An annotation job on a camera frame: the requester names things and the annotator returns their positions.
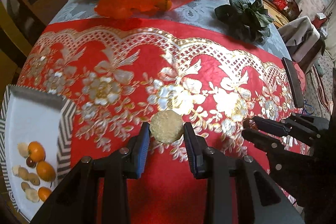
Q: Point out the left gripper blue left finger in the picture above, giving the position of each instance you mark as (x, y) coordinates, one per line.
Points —
(138, 146)

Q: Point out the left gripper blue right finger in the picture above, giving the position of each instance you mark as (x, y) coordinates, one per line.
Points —
(194, 147)

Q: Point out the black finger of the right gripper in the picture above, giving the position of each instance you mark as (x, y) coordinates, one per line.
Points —
(271, 126)
(261, 141)

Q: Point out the red jujube date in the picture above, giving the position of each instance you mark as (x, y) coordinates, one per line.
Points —
(250, 123)

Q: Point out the pale rock sugar piece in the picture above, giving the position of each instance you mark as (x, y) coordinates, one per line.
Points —
(166, 126)

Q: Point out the black phone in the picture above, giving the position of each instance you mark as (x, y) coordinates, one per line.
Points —
(294, 82)

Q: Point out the red gold embroidered tablecloth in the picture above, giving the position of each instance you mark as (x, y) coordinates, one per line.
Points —
(120, 74)

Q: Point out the orange kumquat in tray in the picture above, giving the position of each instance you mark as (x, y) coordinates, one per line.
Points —
(36, 151)
(45, 171)

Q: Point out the red jujube in tray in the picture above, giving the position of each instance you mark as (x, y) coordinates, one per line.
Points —
(30, 163)

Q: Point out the dark green leafy vegetable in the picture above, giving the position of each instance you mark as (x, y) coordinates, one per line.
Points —
(247, 20)

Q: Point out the tan longan in tray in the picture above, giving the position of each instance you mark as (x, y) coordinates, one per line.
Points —
(23, 173)

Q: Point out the white tray striped rim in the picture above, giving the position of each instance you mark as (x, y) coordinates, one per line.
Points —
(36, 137)

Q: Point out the white lace tablecloth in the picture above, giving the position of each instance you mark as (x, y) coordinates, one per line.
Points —
(199, 13)

